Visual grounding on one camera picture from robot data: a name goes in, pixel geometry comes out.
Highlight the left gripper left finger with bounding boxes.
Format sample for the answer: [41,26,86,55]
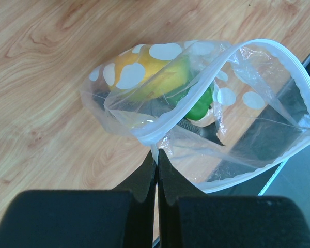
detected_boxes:
[0,154,155,247]

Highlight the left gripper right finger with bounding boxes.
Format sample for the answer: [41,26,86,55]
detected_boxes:
[157,150,310,247]

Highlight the fake green bell pepper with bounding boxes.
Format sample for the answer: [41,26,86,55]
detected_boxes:
[167,86,213,121]

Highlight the polka dot zip bag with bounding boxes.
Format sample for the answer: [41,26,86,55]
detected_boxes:
[80,39,310,193]

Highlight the fake mango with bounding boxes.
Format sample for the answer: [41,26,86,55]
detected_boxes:
[103,43,190,101]

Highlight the aluminium rail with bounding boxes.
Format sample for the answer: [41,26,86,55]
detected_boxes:
[258,160,288,196]

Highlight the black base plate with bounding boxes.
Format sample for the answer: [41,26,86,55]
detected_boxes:
[206,103,310,197]

